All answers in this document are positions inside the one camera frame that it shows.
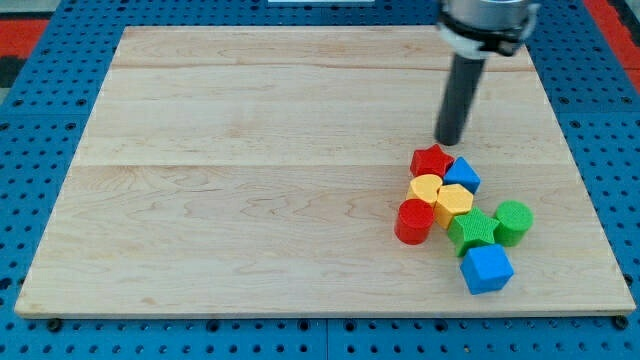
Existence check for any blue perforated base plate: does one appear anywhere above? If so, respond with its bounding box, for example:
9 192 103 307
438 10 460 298
1 0 639 359

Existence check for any green cylinder block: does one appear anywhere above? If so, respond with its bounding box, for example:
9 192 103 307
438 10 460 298
494 200 534 247

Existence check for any green star block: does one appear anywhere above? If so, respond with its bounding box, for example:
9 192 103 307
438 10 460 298
447 207 500 257

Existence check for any blue cube block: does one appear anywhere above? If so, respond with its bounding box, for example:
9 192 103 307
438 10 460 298
460 244 514 295

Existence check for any light wooden board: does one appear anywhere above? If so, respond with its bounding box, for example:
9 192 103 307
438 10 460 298
15 26 635 319

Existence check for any red star block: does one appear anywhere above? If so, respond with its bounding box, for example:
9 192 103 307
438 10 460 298
410 144 455 178

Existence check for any yellow heart block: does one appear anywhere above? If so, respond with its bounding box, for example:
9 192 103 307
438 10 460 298
405 174 443 207

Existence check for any blue triangle block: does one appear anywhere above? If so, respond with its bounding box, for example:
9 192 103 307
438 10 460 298
443 157 481 194

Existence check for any yellow hexagon block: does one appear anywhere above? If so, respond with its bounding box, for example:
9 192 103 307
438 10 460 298
434 184 474 229

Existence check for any red cylinder block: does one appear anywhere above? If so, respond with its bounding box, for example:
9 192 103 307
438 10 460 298
394 198 434 245

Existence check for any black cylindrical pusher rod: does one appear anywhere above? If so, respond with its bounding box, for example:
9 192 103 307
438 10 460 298
434 54 486 146

